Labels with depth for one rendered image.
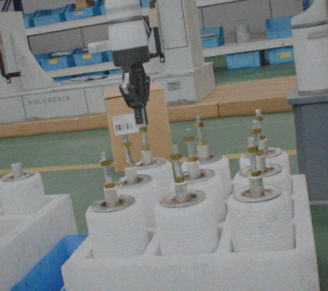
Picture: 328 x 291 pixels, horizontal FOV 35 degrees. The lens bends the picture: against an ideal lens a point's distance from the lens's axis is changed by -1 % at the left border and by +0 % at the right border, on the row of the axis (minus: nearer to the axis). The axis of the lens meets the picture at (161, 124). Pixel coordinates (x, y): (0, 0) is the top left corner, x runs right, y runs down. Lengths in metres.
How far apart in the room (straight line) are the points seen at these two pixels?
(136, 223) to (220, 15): 8.62
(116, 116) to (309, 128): 0.88
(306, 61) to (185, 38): 1.71
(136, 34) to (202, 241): 0.43
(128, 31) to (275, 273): 0.52
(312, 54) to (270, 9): 7.90
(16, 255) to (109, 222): 0.28
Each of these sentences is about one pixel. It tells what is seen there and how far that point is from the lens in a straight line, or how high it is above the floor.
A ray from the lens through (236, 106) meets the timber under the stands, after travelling 2.87.
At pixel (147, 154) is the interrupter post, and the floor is 0.27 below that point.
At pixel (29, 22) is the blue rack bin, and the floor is 0.87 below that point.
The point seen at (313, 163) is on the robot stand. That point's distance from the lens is 1.40.
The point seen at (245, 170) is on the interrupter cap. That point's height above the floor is 0.25.
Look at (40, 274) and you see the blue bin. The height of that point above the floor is 0.10.
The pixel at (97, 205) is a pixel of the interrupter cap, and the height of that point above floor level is 0.25.
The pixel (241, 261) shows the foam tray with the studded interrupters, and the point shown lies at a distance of 0.78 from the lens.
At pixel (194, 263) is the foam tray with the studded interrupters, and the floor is 0.18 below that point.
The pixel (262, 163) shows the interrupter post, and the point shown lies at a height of 0.27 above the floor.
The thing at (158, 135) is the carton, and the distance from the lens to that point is 2.03.
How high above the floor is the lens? 0.52
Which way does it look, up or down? 10 degrees down
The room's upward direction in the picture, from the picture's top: 9 degrees counter-clockwise
